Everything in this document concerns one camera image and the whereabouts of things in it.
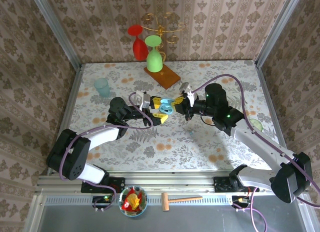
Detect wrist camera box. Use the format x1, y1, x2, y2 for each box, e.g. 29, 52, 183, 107
134, 91, 151, 112
179, 81, 198, 108

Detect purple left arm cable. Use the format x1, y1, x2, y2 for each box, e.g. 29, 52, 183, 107
59, 91, 154, 213

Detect gold rack with wooden base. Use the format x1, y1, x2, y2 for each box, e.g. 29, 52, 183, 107
143, 13, 188, 90

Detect long aluminium base rail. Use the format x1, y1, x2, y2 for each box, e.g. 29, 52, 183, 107
36, 170, 306, 193

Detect teal frosted cup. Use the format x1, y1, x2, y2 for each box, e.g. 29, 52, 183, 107
93, 78, 111, 98

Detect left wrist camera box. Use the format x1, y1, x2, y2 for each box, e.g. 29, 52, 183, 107
134, 91, 151, 112

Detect red yellow plastic pieces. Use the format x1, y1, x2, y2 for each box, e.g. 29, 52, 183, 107
122, 188, 145, 211

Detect red plastic wine glass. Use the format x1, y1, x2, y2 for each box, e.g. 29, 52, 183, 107
127, 24, 148, 62

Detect green glass cup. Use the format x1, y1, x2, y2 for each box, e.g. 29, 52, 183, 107
248, 118, 264, 132

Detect small black connector board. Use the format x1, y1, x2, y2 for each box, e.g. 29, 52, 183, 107
231, 195, 251, 209
92, 195, 112, 209

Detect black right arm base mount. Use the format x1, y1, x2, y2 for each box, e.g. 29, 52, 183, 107
213, 176, 251, 192

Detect green plastic wine glass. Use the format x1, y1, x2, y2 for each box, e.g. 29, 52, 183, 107
144, 35, 164, 73

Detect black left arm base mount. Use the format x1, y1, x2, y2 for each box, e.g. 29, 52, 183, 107
81, 177, 126, 194

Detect aluminium frame post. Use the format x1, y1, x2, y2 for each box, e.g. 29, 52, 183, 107
254, 0, 305, 67
27, 0, 83, 67

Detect blue earbud charging case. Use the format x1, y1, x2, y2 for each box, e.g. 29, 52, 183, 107
159, 98, 175, 115

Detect grey slotted cable duct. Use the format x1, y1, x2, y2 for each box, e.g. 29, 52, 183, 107
44, 195, 236, 205

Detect aluminium side rail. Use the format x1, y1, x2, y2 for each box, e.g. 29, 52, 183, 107
46, 64, 84, 176
254, 61, 288, 155

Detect clear glass bowl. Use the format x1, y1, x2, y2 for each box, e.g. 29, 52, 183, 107
118, 186, 148, 217

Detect small wooden mallet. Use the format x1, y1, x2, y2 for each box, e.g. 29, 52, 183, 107
161, 192, 204, 212

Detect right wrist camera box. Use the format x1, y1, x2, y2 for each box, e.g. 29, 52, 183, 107
179, 81, 198, 108

